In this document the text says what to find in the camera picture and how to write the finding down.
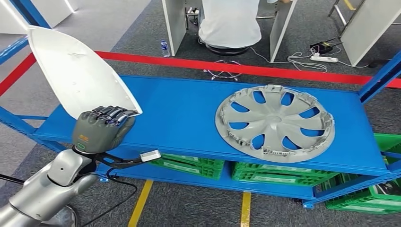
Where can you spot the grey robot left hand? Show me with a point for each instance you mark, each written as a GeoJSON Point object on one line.
{"type": "Point", "coordinates": [97, 134]}

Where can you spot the white plastic cover part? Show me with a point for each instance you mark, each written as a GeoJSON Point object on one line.
{"type": "Point", "coordinates": [75, 72]}

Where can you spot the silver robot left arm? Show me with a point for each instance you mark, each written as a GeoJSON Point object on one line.
{"type": "Point", "coordinates": [47, 194]}

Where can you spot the blue metal shelf rack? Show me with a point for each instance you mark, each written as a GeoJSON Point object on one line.
{"type": "Point", "coordinates": [181, 119]}

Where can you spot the yellow floor tape outline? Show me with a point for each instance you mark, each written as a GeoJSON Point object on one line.
{"type": "Point", "coordinates": [141, 200]}

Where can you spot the green plastic crate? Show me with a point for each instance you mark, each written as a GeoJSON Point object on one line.
{"type": "Point", "coordinates": [363, 210]}
{"type": "Point", "coordinates": [194, 163]}
{"type": "Point", "coordinates": [388, 141]}
{"type": "Point", "coordinates": [194, 174]}
{"type": "Point", "coordinates": [278, 181]}
{"type": "Point", "coordinates": [282, 170]}

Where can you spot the red barrier belt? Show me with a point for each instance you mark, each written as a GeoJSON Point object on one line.
{"type": "Point", "coordinates": [203, 65]}
{"type": "Point", "coordinates": [15, 73]}

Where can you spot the clear water bottle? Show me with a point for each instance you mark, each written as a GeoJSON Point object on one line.
{"type": "Point", "coordinates": [165, 49]}

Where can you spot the white lit platform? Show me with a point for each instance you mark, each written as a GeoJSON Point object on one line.
{"type": "Point", "coordinates": [53, 11]}

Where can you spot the black round stool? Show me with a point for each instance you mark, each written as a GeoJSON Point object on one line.
{"type": "Point", "coordinates": [227, 50]}

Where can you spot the person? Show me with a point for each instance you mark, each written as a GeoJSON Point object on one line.
{"type": "Point", "coordinates": [230, 22]}

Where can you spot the grey wheel hubcap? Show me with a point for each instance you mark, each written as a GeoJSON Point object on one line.
{"type": "Point", "coordinates": [275, 120]}

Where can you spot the white power strip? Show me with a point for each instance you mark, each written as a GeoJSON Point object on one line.
{"type": "Point", "coordinates": [324, 58]}

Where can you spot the black router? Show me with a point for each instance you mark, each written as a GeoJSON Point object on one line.
{"type": "Point", "coordinates": [324, 48]}

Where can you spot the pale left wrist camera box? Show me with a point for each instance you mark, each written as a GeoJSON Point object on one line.
{"type": "Point", "coordinates": [151, 155]}

